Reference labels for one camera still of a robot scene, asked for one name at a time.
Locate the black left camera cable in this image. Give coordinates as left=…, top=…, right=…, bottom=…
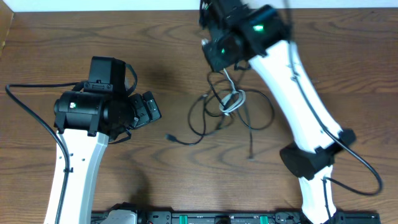
left=4, top=81, right=90, bottom=224

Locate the black thin cable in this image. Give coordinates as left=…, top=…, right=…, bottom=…
left=206, top=60, right=276, bottom=161
left=164, top=93, right=237, bottom=147

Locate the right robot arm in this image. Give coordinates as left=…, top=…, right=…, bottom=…
left=200, top=0, right=356, bottom=223

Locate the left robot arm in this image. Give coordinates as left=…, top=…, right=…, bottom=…
left=45, top=56, right=162, bottom=223

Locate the white thin cable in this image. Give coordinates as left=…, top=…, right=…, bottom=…
left=218, top=68, right=247, bottom=114

